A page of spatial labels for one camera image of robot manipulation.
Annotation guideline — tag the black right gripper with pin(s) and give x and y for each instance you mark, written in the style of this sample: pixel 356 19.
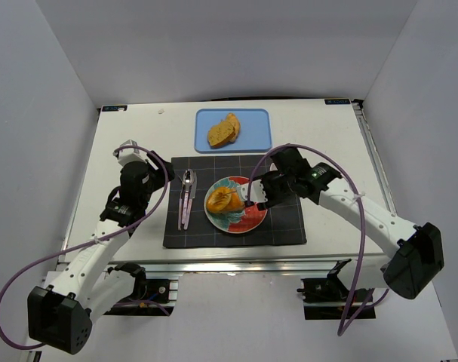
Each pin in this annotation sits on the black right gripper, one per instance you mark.
pixel 268 189

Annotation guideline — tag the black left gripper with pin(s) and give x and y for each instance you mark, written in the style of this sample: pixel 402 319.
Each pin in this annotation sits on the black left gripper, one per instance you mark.
pixel 162 172

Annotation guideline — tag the orange bagel bread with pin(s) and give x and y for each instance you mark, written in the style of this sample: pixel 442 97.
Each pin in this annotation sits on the orange bagel bread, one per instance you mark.
pixel 215 202

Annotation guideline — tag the orange croissant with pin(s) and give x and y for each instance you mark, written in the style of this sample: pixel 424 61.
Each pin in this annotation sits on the orange croissant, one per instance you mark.
pixel 234 205

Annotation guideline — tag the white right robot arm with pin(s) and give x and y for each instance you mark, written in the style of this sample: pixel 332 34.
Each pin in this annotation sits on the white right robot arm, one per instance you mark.
pixel 413 254

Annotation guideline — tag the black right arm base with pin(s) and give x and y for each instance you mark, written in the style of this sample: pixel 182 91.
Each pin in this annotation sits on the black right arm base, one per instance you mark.
pixel 324 299

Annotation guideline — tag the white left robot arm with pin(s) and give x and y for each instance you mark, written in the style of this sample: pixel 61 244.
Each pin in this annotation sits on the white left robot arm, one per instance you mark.
pixel 63 313

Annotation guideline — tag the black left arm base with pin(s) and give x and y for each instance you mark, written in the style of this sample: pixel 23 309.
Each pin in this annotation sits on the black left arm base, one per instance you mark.
pixel 150 296

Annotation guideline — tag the brown bread slice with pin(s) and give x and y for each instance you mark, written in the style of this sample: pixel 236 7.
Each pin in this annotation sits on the brown bread slice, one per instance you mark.
pixel 233 120
pixel 220 134

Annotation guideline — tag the teal and red plate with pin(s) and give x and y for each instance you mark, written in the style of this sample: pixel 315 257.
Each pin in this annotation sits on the teal and red plate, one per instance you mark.
pixel 234 222

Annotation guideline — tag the dark grey checked placemat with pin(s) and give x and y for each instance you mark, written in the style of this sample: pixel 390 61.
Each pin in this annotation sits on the dark grey checked placemat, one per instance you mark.
pixel 283 226

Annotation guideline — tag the blue plastic tray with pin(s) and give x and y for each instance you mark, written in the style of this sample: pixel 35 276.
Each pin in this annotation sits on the blue plastic tray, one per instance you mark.
pixel 255 135

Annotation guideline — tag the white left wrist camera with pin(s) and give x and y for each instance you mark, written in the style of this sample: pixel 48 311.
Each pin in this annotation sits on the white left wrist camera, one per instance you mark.
pixel 128 151

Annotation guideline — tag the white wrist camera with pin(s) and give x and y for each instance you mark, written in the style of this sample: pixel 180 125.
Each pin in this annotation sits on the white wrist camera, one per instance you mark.
pixel 253 193
pixel 128 151

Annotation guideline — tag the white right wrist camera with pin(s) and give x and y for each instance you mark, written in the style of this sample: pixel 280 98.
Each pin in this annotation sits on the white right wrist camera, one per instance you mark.
pixel 253 193

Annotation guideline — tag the knife with pink handle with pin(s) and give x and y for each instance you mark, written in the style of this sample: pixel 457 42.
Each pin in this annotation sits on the knife with pink handle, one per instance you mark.
pixel 190 196

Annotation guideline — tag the spoon with pink handle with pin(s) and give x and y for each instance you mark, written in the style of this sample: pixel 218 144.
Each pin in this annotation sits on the spoon with pink handle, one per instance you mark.
pixel 187 195

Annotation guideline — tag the fork with pink handle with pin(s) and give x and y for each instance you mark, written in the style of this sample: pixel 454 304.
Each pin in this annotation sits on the fork with pink handle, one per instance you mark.
pixel 182 203

